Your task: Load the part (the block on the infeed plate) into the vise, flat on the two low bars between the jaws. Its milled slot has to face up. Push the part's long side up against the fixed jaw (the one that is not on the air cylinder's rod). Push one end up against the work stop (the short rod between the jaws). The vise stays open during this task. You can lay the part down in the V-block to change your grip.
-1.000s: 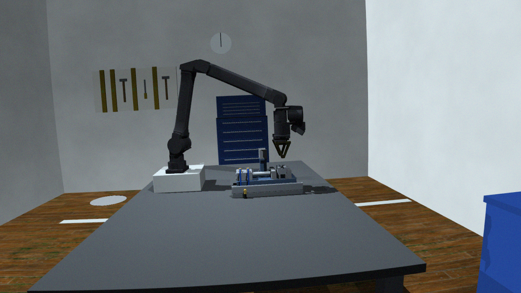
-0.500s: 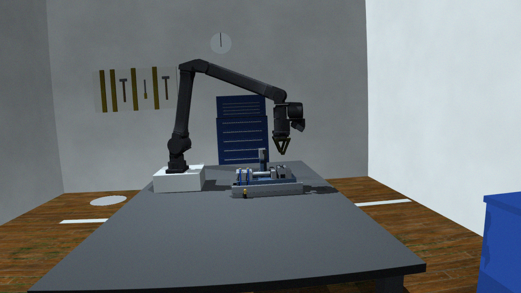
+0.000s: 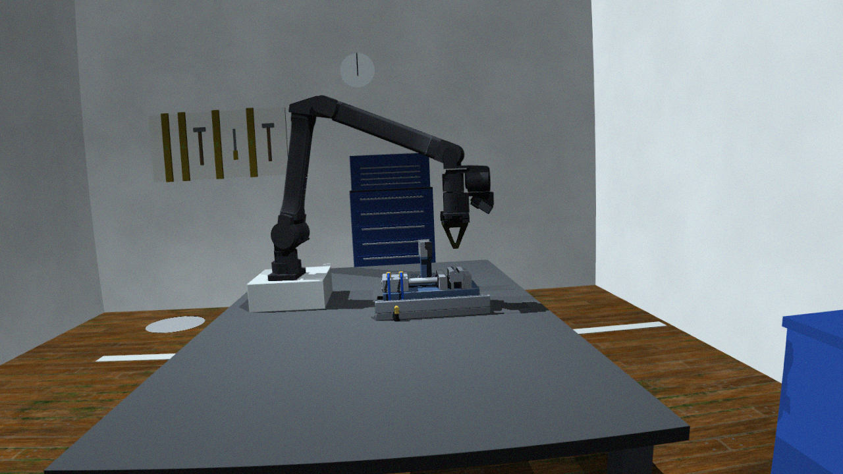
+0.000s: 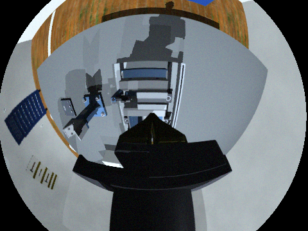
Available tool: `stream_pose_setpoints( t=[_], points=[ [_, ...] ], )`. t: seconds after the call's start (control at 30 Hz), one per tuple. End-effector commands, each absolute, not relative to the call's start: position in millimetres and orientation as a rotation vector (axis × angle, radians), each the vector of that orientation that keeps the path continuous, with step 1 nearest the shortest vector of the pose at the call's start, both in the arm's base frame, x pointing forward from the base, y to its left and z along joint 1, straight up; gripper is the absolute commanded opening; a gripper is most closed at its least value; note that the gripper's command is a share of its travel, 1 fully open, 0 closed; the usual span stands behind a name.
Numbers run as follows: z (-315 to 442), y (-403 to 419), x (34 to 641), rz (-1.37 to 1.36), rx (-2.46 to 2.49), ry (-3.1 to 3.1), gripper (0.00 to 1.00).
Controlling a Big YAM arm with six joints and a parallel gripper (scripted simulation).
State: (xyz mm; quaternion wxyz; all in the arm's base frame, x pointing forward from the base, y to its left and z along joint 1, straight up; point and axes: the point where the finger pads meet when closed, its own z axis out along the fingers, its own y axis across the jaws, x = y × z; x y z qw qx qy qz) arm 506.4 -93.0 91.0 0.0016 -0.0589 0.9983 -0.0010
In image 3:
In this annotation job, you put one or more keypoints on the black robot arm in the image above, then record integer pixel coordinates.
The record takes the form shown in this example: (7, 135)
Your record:
(291, 228)

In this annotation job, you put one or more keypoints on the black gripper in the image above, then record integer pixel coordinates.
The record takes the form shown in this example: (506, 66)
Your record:
(451, 219)

